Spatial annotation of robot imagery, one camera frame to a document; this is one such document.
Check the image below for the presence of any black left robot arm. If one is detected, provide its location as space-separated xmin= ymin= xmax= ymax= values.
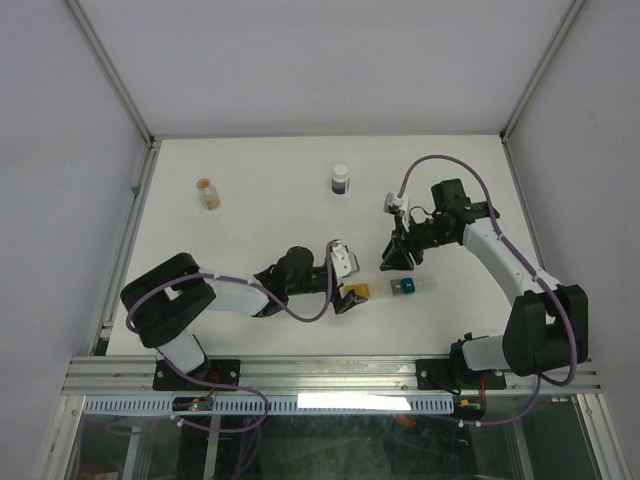
xmin=120 ymin=240 xmax=421 ymax=389

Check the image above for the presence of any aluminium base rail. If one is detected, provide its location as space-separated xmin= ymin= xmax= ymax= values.
xmin=62 ymin=353 xmax=599 ymax=396

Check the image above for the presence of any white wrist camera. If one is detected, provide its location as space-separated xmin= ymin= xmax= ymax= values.
xmin=383 ymin=192 xmax=410 ymax=218
xmin=330 ymin=240 xmax=360 ymax=279

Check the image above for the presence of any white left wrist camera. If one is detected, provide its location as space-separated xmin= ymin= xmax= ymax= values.
xmin=330 ymin=240 xmax=360 ymax=279

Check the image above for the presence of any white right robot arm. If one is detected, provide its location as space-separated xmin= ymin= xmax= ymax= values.
xmin=380 ymin=179 xmax=589 ymax=387

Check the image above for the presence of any white slotted cable duct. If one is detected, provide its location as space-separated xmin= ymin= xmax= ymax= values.
xmin=84 ymin=393 xmax=454 ymax=416

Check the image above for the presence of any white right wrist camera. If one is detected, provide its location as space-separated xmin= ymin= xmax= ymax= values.
xmin=383 ymin=192 xmax=410 ymax=218

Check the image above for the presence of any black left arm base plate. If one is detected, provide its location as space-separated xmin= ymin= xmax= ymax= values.
xmin=152 ymin=358 xmax=241 ymax=392

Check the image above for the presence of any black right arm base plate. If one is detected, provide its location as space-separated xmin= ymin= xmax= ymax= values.
xmin=415 ymin=358 xmax=507 ymax=394

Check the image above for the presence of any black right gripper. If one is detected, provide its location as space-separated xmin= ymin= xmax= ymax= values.
xmin=380 ymin=213 xmax=455 ymax=271

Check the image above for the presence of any weekly pill organizer strip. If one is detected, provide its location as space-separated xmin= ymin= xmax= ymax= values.
xmin=341 ymin=275 xmax=438 ymax=300

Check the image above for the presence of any clear glass bottle orange cap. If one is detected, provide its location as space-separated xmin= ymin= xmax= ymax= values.
xmin=196 ymin=178 xmax=221 ymax=210

